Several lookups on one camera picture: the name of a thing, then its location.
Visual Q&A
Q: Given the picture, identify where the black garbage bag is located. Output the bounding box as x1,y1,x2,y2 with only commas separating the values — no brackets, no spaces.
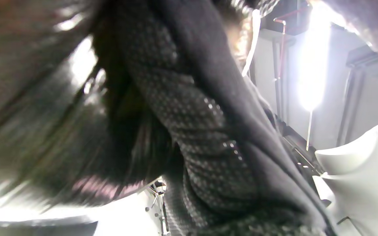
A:
0,0,176,207

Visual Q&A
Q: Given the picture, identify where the person's left hand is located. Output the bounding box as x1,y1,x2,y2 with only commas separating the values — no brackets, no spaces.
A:
94,0,337,236

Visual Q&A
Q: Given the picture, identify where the grey plastic trash bin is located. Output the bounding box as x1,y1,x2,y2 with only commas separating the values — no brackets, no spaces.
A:
0,216,98,236

